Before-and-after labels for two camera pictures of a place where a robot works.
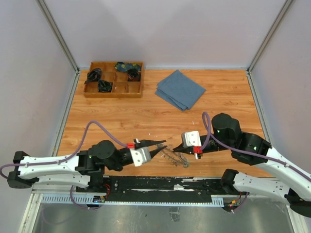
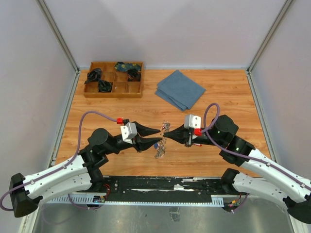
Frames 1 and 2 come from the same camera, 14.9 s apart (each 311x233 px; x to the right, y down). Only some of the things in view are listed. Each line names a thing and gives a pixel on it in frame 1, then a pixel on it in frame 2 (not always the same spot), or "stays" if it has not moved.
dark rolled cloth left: [94, 75] stays
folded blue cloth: [178, 90] stays
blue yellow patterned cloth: [120, 66] stays
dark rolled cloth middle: [104, 86] stays
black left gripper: [146, 142] to [141, 143]
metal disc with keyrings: [177, 158] to [161, 150]
